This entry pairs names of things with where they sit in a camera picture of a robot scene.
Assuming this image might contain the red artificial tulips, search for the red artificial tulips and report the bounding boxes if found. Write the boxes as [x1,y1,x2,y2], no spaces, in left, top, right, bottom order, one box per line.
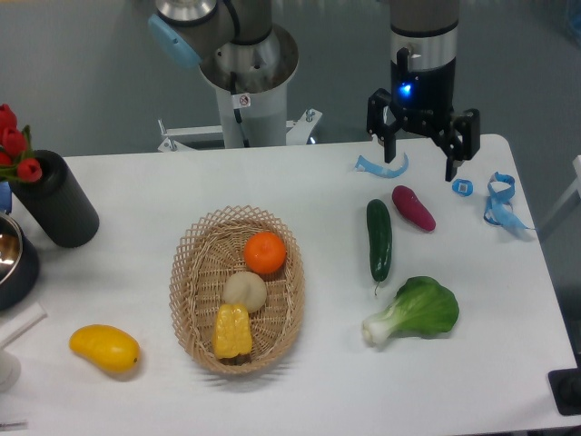
[1,104,43,183]

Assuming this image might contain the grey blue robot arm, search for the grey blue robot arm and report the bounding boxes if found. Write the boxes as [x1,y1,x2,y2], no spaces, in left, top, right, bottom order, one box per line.
[148,1,480,180]

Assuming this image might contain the orange fruit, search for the orange fruit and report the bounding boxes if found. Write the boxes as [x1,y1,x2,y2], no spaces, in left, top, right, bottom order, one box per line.
[243,232,287,274]

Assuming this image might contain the black cylindrical vase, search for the black cylindrical vase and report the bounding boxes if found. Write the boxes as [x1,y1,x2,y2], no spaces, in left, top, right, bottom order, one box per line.
[9,150,100,248]

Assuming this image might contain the small blue tape roll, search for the small blue tape roll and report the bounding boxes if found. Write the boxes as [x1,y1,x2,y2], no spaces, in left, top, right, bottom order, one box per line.
[452,179,474,197]

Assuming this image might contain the black metal bowl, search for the black metal bowl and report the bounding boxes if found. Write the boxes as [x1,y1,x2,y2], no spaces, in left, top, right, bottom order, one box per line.
[0,213,40,311]

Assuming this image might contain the tangled blue tape ribbon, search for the tangled blue tape ribbon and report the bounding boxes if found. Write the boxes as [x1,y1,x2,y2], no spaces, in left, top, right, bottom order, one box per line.
[483,172,533,231]

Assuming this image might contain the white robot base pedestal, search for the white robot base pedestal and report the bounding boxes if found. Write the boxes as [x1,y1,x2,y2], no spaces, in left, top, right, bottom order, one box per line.
[158,24,322,152]

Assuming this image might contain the green cucumber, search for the green cucumber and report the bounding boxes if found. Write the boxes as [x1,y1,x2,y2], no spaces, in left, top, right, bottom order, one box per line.
[366,199,393,293]

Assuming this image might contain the white lamp stand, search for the white lamp stand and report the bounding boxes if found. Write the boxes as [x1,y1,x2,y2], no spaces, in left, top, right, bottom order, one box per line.
[1,302,47,392]

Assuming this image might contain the blue curved tape strip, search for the blue curved tape strip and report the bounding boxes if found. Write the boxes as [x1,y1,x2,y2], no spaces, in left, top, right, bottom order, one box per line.
[354,154,409,179]

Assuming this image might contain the purple sweet potato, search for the purple sweet potato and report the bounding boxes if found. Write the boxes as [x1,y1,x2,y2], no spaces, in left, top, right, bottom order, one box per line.
[391,185,436,233]

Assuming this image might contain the black device at edge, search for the black device at edge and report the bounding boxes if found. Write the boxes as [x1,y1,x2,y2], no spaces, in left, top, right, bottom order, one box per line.
[548,368,581,416]

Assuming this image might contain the yellow mango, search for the yellow mango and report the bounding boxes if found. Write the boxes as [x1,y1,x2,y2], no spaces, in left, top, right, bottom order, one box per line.
[69,324,141,373]

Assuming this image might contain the woven wicker basket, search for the woven wicker basket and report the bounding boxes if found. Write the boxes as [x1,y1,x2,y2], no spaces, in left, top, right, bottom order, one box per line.
[170,205,305,375]

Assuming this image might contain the green bok choy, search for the green bok choy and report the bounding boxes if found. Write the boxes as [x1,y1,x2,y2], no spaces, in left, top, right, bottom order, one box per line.
[361,276,459,346]

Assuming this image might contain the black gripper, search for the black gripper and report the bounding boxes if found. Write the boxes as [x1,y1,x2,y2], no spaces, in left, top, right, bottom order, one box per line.
[367,35,480,182]

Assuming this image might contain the yellow bell pepper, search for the yellow bell pepper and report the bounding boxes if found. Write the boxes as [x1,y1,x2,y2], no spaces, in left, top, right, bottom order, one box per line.
[212,303,252,360]

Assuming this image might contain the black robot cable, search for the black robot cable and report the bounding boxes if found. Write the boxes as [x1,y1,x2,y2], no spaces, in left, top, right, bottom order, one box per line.
[229,72,251,149]

